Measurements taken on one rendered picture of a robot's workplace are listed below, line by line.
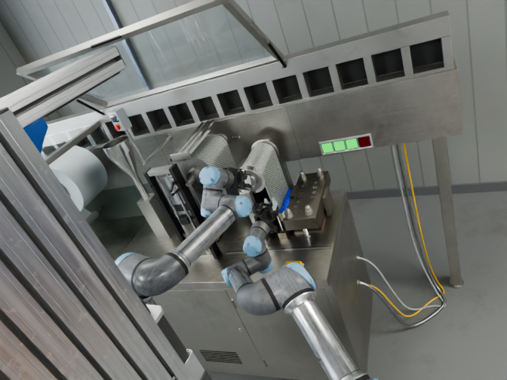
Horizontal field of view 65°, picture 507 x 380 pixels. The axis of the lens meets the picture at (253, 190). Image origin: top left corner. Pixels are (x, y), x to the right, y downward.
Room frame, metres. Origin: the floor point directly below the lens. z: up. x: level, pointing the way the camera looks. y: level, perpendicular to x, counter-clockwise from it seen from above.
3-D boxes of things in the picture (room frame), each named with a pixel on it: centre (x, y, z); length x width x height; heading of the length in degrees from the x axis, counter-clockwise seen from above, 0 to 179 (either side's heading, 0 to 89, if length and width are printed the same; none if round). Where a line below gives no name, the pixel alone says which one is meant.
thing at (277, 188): (1.71, -0.11, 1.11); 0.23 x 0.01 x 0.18; 151
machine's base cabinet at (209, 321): (2.13, 0.80, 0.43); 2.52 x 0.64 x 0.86; 61
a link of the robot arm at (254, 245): (1.36, 0.08, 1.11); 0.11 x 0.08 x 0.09; 151
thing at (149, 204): (2.07, 0.58, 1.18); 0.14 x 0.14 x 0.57
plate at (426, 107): (2.34, 0.35, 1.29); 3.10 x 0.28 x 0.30; 61
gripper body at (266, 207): (1.50, 0.00, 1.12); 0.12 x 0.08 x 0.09; 151
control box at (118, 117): (1.92, 0.47, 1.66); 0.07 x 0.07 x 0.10; 46
